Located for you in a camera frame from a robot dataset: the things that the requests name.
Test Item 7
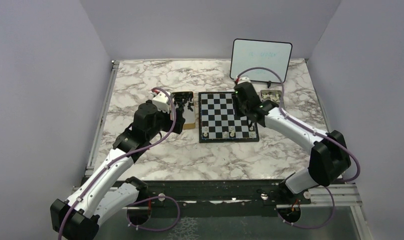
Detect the black chess pieces pile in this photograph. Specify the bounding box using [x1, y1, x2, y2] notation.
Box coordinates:
[173, 91, 194, 112]

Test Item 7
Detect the small whiteboard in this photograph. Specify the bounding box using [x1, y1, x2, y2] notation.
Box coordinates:
[229, 38, 293, 85]

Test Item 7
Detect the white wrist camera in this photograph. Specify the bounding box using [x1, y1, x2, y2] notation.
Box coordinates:
[152, 91, 171, 114]
[237, 76, 251, 84]

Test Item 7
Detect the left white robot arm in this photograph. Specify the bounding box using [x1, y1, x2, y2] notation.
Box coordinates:
[50, 100, 185, 240]

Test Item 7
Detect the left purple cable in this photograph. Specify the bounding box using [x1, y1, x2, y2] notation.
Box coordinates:
[57, 86, 182, 240]

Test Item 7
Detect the purple cable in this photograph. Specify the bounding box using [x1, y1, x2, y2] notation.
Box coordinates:
[234, 66, 361, 230]
[57, 86, 182, 240]

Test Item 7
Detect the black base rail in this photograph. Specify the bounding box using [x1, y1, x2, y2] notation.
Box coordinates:
[81, 178, 361, 220]

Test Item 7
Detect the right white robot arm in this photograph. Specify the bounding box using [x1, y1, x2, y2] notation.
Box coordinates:
[232, 81, 351, 204]

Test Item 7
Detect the lilac tin tray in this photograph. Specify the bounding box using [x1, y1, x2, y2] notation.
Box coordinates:
[260, 89, 282, 105]

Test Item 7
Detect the yellow tin tray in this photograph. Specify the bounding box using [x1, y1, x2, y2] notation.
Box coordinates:
[172, 91, 196, 130]

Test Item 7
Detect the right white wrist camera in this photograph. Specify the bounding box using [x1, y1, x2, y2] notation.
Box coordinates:
[237, 76, 251, 84]

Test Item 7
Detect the black white chessboard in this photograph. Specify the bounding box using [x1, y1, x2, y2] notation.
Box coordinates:
[198, 91, 260, 144]

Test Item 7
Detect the white chess pieces pile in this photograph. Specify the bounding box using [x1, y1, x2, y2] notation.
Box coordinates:
[261, 93, 281, 103]

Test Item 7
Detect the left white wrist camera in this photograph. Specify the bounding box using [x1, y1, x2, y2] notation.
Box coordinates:
[152, 91, 171, 114]

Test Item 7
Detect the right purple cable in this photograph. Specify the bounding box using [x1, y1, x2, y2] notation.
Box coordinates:
[234, 66, 361, 230]

